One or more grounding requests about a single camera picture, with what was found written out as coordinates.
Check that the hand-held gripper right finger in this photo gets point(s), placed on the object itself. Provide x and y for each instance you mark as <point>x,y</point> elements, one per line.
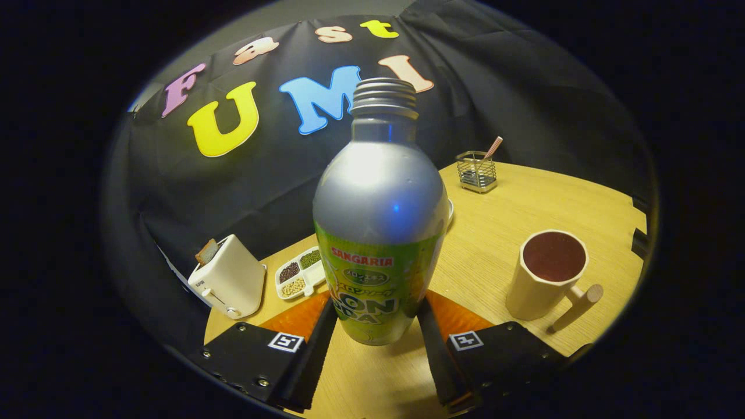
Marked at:
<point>436,361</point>

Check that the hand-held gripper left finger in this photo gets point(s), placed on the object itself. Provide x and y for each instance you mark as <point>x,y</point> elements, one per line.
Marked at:
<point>311,361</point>

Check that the silver green juice bottle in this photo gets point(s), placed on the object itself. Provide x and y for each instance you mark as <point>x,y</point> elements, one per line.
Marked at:
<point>378,198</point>

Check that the white divided seed tray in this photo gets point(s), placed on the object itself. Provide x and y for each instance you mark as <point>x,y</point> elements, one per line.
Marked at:
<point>300,273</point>

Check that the white toaster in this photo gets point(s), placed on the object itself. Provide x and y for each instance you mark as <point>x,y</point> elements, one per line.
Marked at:
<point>233,282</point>

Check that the wooden table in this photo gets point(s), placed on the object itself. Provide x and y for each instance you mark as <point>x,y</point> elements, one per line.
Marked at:
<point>495,250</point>

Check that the white round plate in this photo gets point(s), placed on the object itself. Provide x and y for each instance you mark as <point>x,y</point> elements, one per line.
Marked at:
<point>450,212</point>

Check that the toast slice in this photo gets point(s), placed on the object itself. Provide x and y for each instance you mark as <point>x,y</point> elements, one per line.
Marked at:
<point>206,251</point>

